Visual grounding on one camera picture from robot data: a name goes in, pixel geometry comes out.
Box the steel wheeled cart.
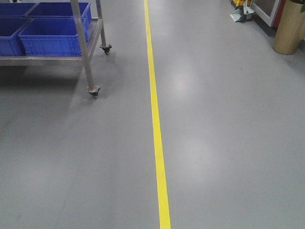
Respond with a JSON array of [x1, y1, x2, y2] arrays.
[[0, 0, 112, 98]]

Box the light blue dustpan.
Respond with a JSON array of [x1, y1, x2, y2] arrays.
[[230, 6, 254, 22]]

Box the blue bin front right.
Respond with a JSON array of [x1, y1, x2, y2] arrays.
[[18, 18, 81, 57]]

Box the blue bin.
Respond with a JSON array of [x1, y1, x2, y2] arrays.
[[0, 2, 36, 17], [26, 2, 92, 41], [18, 18, 81, 57], [0, 17, 32, 57]]

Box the blue bin rear right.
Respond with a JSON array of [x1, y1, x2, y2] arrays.
[[26, 2, 92, 41]]

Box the gold cylindrical planter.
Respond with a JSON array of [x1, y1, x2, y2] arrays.
[[273, 0, 305, 55]]

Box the blue bin front left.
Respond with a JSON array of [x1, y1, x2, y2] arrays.
[[0, 17, 32, 57]]

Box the blue bin rear left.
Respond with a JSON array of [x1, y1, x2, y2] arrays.
[[0, 2, 36, 17]]

